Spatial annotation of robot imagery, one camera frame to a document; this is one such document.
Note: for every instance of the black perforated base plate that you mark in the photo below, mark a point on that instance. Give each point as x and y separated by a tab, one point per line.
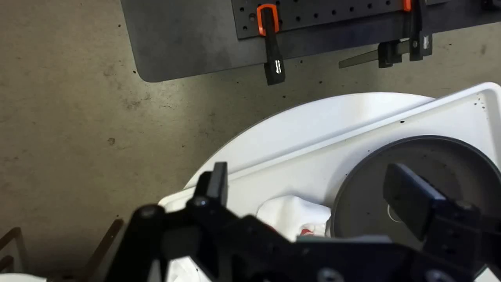
322	12

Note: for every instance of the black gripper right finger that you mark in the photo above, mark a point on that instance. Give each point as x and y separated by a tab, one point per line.
412	197

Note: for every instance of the black frying pan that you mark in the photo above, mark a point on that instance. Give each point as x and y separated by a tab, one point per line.
365	192

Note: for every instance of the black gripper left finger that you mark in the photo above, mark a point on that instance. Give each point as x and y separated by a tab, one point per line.
219	181

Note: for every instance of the dark pegboard panel with clamps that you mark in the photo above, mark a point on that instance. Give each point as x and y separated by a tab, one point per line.
181	36

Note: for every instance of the white round table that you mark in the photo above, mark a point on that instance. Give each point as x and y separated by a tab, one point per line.
313	161

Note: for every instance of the black orange bar clamp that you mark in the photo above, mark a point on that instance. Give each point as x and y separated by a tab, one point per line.
416	36
269	47

